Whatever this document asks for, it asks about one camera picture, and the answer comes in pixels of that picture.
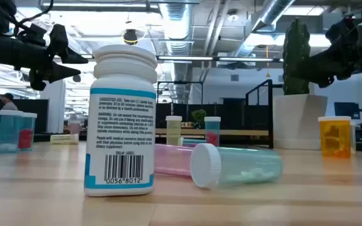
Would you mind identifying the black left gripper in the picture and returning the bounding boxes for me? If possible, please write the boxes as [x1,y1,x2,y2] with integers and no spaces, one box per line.
[0,24,89,92]

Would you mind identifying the pink pill vial white cap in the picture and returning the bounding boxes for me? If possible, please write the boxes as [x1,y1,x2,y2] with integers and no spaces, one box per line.
[154,143,197,177]
[69,120,82,136]

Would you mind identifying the large orange pill vial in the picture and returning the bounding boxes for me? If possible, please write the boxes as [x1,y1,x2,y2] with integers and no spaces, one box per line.
[317,116,352,158]

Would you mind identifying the blue vial with white pills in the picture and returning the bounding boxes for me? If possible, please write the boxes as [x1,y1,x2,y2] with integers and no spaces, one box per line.
[0,109,24,154]

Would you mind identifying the large white medicine bottle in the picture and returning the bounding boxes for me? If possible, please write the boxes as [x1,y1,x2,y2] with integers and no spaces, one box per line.
[83,44,158,197]

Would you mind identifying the green pill vial white cap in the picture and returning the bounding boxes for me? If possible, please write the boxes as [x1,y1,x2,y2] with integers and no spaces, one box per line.
[189,143,284,190]

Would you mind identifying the blue vial with pink pills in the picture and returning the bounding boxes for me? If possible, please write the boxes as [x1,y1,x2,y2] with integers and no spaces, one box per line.
[204,116,221,148]

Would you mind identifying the green cactus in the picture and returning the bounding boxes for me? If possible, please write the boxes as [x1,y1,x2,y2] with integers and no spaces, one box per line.
[282,17,312,96]

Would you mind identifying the white column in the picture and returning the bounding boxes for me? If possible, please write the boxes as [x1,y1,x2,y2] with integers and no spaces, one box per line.
[40,78,67,134]

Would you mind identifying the dark computer monitor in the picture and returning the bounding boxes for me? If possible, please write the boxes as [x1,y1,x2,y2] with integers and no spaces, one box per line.
[334,101,361,120]

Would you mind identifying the person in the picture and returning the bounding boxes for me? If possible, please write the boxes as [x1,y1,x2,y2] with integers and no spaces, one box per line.
[0,92,19,111]

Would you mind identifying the yellow hanging pendant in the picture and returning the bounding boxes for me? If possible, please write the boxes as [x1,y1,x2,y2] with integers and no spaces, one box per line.
[264,45,271,78]

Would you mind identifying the white plant pot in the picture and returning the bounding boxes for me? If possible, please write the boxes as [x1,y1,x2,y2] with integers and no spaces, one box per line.
[272,93,329,150]

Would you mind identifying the ceiling light strip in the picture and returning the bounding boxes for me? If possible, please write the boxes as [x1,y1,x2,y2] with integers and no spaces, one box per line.
[157,55,284,63]

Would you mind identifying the small green plant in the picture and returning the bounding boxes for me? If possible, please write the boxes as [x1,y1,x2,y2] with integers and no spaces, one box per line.
[191,109,207,129]

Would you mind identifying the black partition wall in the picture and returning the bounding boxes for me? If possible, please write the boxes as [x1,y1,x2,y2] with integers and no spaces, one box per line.
[0,98,50,136]

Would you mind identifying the silver smooth air duct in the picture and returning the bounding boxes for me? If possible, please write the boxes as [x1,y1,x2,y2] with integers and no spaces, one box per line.
[230,0,296,59]

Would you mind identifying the black ceiling dome camera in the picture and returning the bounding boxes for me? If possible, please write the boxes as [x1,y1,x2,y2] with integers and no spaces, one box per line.
[123,28,139,46]

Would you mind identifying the black aluminium table frame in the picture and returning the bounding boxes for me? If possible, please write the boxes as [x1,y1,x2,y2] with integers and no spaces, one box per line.
[0,133,362,154]

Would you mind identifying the wooden shelf black frame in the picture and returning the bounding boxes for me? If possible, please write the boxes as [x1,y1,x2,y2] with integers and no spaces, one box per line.
[155,78,275,149]

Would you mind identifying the black rectangular metal frame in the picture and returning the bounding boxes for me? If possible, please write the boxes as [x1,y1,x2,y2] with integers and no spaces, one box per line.
[156,80,205,105]

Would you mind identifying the silver ribbed air duct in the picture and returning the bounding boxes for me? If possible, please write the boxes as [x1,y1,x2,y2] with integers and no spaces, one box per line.
[160,0,197,104]

